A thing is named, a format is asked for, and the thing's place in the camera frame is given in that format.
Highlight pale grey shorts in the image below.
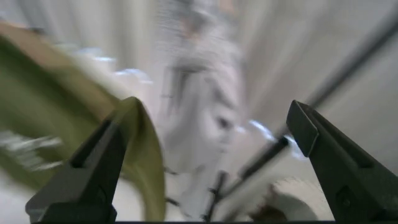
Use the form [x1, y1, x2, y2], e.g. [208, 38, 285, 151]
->
[155, 0, 249, 218]

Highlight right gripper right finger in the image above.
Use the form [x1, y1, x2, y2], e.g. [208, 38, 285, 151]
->
[285, 99, 398, 223]

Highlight white laundry basket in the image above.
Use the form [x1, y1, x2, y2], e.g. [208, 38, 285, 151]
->
[248, 177, 335, 222]

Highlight black clothes rack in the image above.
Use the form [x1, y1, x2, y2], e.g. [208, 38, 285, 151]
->
[201, 18, 398, 223]

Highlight white curtain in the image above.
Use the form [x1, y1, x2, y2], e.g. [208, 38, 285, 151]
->
[0, 0, 398, 175]

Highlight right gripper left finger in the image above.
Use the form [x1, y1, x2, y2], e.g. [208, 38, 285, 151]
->
[25, 116, 129, 223]

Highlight green garment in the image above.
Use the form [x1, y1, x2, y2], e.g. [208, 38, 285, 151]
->
[0, 23, 165, 222]

